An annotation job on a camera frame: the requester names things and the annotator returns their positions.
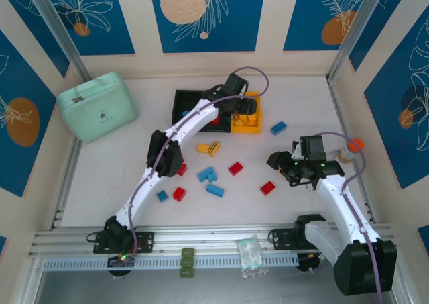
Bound small electronics board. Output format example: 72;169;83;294
106;252;137;278
296;250;336;274

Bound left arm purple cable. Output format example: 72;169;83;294
113;66;271;268

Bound grey slotted cable duct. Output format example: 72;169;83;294
42;254;300;272

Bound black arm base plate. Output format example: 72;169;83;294
93;230;155;254
269;228;336;251

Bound mint green zip case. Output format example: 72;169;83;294
56;71;140;144

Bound blue L-shaped lego piece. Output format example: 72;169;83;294
196;166;218;183

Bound long blue lego brick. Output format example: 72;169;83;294
205;183;227;198

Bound small bottle orange cap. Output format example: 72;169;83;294
336;138;365;164

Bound aluminium frame post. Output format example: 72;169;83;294
23;0;91;82
326;0;383;83

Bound yellow plastic bin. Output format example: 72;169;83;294
229;91;262;134

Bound clear plastic bag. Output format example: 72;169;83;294
236;235;269;280

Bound aluminium mounting rail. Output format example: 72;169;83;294
28;223;400;258

